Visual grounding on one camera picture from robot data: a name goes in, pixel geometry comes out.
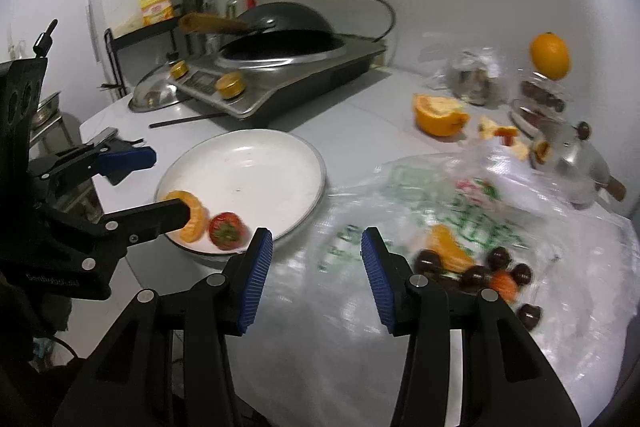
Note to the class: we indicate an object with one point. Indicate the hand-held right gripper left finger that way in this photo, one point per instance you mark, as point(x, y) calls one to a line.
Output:
point(255, 279)

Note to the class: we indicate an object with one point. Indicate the plain steel lid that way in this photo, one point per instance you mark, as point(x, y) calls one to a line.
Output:
point(152, 89)

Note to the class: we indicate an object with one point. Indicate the yellow detergent bottle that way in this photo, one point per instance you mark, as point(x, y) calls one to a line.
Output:
point(156, 7)

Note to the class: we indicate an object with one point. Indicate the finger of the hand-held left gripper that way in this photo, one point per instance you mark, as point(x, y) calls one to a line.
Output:
point(127, 158)
point(160, 216)

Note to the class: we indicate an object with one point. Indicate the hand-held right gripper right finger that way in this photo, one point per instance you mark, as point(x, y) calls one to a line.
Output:
point(377, 282)

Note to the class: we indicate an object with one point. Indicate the whole orange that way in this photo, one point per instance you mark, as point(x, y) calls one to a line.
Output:
point(550, 54)

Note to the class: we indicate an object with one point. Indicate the dark glass bottle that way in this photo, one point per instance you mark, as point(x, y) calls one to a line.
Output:
point(234, 4)

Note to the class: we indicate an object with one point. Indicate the white round plate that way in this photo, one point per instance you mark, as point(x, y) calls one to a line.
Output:
point(250, 177)

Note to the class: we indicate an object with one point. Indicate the open orange peel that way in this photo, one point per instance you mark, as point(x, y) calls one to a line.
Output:
point(487, 127)

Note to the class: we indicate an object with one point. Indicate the steel induction cooker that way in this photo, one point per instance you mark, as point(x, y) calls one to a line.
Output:
point(300, 79)

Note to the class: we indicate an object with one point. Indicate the steel cup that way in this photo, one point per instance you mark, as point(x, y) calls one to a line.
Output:
point(470, 79)

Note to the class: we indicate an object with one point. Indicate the large printed plastic bag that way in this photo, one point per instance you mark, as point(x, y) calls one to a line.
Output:
point(550, 232)

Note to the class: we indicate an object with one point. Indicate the steel lid with brown knob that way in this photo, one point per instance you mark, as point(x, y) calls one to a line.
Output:
point(570, 152)

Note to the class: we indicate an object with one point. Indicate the small clear plastic bag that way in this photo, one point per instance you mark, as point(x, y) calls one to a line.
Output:
point(437, 77)

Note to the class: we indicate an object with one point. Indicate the black chopstick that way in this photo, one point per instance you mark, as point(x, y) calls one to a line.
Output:
point(185, 120)

